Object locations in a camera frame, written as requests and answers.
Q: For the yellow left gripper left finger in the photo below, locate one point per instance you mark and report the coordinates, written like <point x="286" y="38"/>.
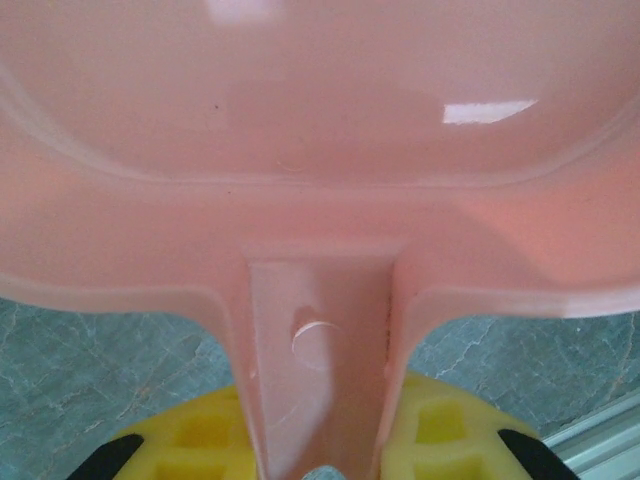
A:
<point x="200" y="440"/>

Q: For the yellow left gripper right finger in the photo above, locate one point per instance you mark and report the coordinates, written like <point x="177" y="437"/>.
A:
<point x="450" y="435"/>

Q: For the pink plastic dustpan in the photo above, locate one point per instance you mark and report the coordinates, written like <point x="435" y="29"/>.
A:
<point x="320" y="150"/>

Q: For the wide aluminium rail frame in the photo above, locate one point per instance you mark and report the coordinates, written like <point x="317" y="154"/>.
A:
<point x="600" y="435"/>

